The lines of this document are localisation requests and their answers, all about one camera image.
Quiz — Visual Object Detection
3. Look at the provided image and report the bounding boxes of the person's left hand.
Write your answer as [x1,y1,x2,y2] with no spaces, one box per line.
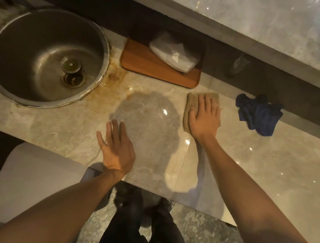
[96,119,136,180]

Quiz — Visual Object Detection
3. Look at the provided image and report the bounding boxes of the round steel sink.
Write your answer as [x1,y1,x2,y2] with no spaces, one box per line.
[0,9,111,109]

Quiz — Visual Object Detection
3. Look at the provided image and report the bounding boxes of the white grey upholstered chair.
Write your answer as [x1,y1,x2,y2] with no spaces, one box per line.
[0,143,101,224]

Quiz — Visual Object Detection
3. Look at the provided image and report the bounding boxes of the small grey crumpled wrapper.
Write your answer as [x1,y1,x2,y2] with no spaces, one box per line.
[226,54,253,78]

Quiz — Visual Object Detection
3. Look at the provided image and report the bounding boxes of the metal sink drain stopper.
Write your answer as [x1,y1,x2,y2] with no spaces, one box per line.
[61,56,82,74]

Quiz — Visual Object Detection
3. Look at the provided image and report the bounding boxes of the person's dark trousers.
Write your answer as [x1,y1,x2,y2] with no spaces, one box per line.
[99,208,186,243]

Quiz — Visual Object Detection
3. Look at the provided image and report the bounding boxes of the clear bag of white powder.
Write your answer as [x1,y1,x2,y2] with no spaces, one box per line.
[149,31,201,74]

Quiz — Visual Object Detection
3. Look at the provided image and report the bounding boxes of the person's right hand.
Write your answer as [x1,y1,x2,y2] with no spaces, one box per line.
[188,94,222,144]

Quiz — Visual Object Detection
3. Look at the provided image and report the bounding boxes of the grey marble raised bar ledge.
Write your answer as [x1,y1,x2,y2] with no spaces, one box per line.
[132,0,320,88]

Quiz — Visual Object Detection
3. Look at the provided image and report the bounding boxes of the brown wooden tray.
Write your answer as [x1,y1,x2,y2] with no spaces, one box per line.
[120,37,203,89]

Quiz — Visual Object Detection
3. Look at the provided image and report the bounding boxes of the person's left forearm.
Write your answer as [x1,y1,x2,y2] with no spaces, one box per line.
[0,169,126,243]

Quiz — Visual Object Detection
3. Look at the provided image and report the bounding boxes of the dark blue cleaning cloth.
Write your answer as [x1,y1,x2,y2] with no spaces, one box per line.
[235,94,284,137]

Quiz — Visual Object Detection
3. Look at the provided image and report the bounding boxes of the person's right forearm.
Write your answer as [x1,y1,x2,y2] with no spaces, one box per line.
[200,136,308,243]

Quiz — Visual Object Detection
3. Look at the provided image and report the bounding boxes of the brown cloth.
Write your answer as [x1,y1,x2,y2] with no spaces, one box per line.
[183,92,222,134]

